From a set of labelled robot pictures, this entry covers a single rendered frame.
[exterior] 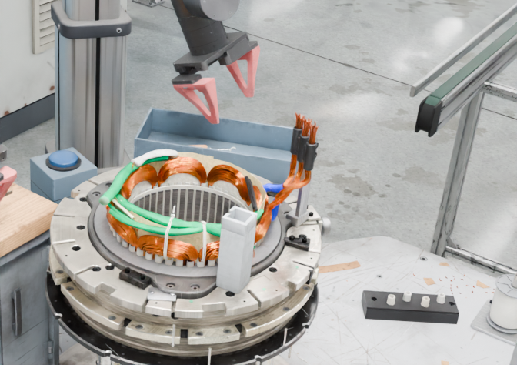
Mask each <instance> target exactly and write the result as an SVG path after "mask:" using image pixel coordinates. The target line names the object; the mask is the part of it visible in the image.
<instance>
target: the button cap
mask: <svg viewBox="0 0 517 365"><path fill-rule="evenodd" d="M49 163H50V164H51V165H53V166H56V167H62V168H65V167H71V166H74V165H76V164H77V163H78V156H77V155H76V154H75V153H74V152H72V151H68V150H59V151H55V152H53V153H52V154H51V155H50V156H49Z"/></svg>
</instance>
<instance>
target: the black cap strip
mask: <svg viewBox="0 0 517 365"><path fill-rule="evenodd" d="M390 294H392V295H394V296H395V304H394V305H388V304H387V299H388V296H389V295H390ZM403 296H404V293H399V292H386V291H373V290H363V292H362V299H361V301H362V308H363V312H364V316H365V319H367V320H393V321H406V322H420V323H445V324H457V322H458V319H459V310H458V307H457V305H456V302H455V298H454V296H450V295H445V302H444V303H438V302H437V298H438V295H436V294H424V293H412V295H411V300H410V301H409V302H406V301H404V300H403V299H402V298H403ZM424 296H427V297H429V299H430V301H429V306H428V307H423V306H422V305H421V302H422V298H423V297H424Z"/></svg>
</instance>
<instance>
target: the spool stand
mask: <svg viewBox="0 0 517 365"><path fill-rule="evenodd" d="M512 287H513V288H516V289H517V273H516V274H515V276H514V280H513V282H512ZM491 305H492V299H488V300H487V301H486V302H485V304H484V305H483V307H482V308H481V309H480V311H479V312H478V314H477V315H476V317H475V319H474V320H473V321H472V322H471V326H470V327H471V328H472V329H474V330H477V331H479V332H482V333H484V334H487V335H489V336H491V337H494V338H496V339H498V340H501V341H503V342H506V343H508V344H511V345H513V346H515V343H516V340H517V333H503V332H501V331H498V330H496V329H495V328H493V327H492V326H490V325H489V323H488V322H487V319H486V314H487V312H489V311H490V309H491Z"/></svg>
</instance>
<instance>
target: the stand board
mask: <svg viewBox="0 0 517 365"><path fill-rule="evenodd" d="M8 191H12V194H10V195H7V196H5V197H3V199H2V201H1V202H0V257H2V256H4V255H5V254H7V253H9V252H11V251H12V250H14V249H16V248H18V247H19V246H21V245H23V244H24V243H27V242H28V241H29V240H31V239H33V238H35V237H36V236H38V235H40V234H42V233H44V232H45V231H47V230H48V229H50V226H51V221H52V216H53V214H54V211H55V210H56V208H57V206H58V204H56V203H54V202H52V201H50V200H48V199H46V198H44V197H42V196H40V195H38V194H35V193H33V192H31V191H29V190H27V189H25V188H23V187H21V186H19V185H17V184H15V183H12V185H11V187H10V188H9V190H8Z"/></svg>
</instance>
